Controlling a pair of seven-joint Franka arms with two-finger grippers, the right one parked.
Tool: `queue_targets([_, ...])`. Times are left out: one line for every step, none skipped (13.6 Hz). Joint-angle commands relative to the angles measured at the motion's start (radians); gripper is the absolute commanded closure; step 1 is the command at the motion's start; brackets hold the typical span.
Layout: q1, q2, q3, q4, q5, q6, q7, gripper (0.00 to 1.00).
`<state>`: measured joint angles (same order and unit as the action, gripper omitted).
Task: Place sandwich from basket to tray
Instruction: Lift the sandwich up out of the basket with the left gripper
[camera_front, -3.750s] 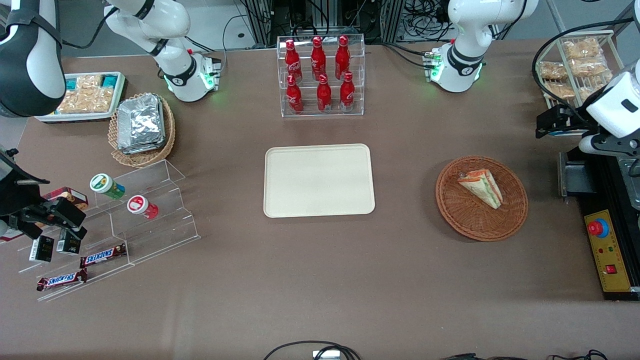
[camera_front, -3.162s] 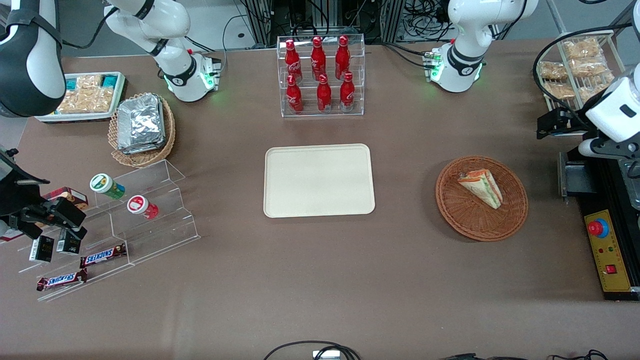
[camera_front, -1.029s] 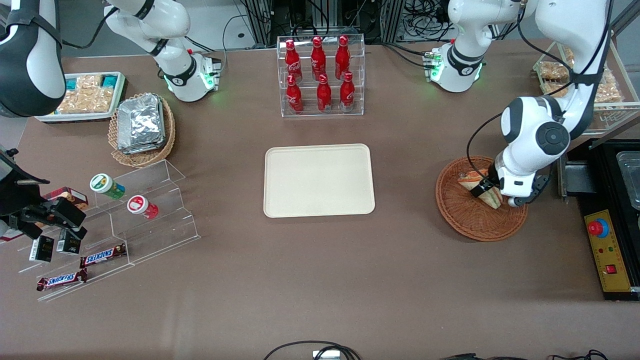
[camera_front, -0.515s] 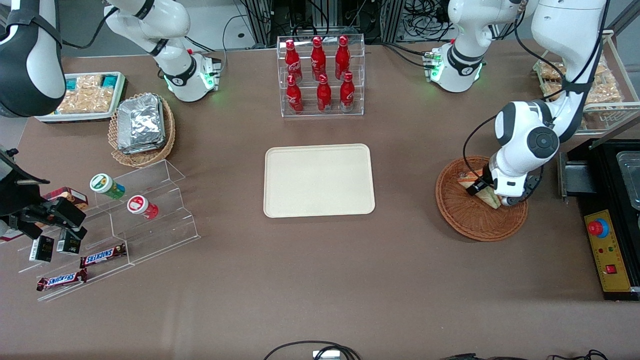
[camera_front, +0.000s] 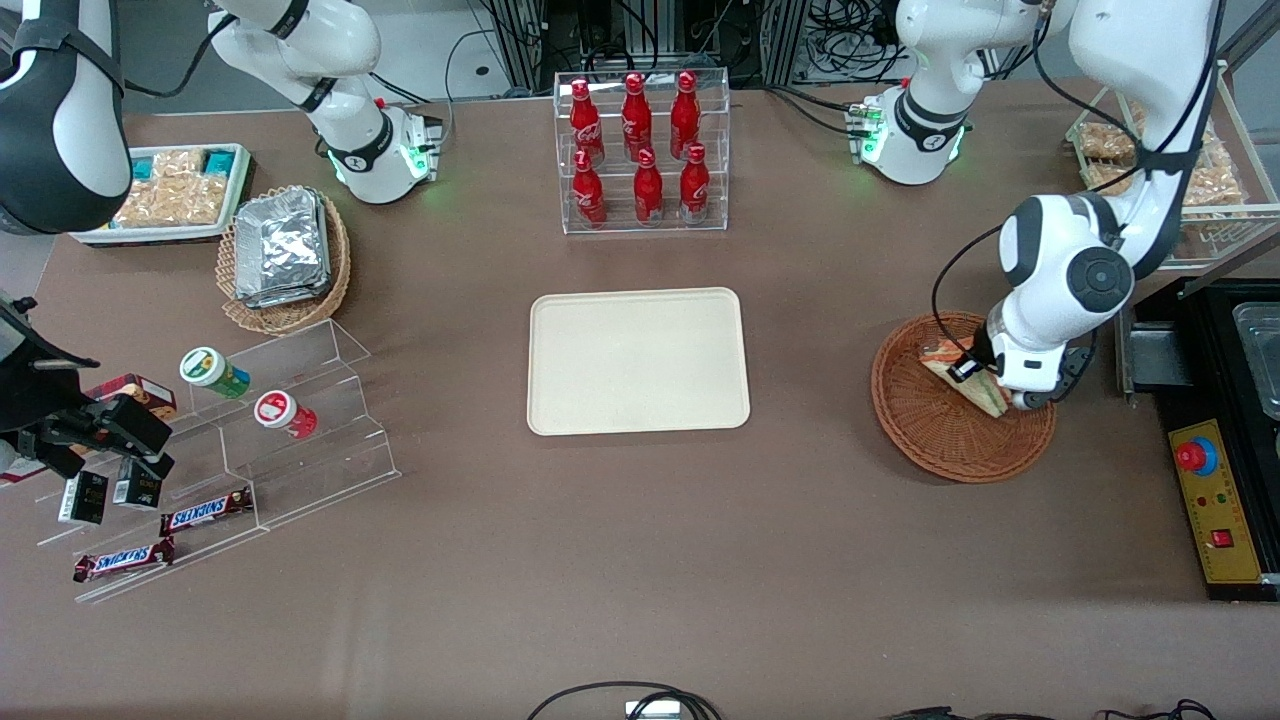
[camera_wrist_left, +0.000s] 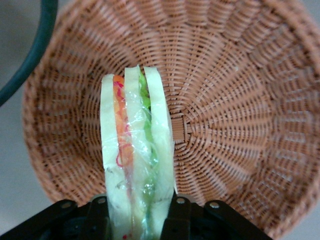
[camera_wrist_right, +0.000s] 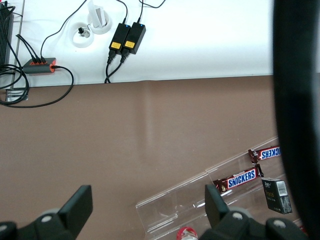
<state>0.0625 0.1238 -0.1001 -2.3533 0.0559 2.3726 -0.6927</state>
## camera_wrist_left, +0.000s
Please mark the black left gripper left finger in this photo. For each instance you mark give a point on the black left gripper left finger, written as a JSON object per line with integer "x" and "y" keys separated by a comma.
{"x": 62, "y": 220}

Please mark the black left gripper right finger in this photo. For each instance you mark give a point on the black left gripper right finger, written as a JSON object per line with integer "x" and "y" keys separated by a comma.
{"x": 200, "y": 222}

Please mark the triangle sandwich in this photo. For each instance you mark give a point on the triangle sandwich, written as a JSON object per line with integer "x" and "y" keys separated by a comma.
{"x": 135, "y": 140}

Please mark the brown wicker basket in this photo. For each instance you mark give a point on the brown wicker basket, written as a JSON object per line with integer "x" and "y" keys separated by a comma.
{"x": 225, "y": 112}

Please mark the brown table mat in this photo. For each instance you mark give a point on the brown table mat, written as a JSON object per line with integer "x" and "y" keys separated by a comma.
{"x": 15, "y": 175}

